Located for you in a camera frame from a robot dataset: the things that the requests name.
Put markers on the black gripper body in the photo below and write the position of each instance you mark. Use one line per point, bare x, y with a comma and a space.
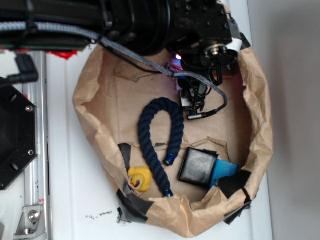
203, 34

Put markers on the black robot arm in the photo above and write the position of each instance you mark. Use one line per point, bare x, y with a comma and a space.
141, 26

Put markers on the black leather wallet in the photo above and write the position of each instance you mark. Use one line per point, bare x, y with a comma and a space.
197, 167

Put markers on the blue rectangular block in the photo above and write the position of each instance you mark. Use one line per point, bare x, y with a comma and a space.
222, 169

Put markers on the crumpled brown paper liner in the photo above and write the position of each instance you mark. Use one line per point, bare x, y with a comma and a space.
145, 111

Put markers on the yellow rubber duck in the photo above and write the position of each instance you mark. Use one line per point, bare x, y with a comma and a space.
140, 178

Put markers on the black octagonal mount plate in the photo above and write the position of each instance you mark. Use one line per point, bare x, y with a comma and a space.
18, 134

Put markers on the aluminium extrusion rail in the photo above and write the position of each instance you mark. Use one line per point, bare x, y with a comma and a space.
35, 222

